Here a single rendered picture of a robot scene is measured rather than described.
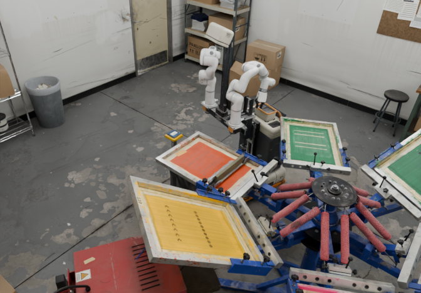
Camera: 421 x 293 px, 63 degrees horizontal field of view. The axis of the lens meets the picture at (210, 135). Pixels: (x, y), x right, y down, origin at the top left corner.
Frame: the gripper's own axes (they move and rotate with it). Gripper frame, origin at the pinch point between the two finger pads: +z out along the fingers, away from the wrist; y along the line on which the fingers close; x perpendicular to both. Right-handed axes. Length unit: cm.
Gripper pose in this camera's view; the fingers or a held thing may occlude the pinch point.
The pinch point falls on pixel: (259, 106)
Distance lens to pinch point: 343.8
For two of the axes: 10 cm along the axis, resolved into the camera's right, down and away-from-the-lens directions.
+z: -2.1, 9.4, 2.9
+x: -5.1, -3.5, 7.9
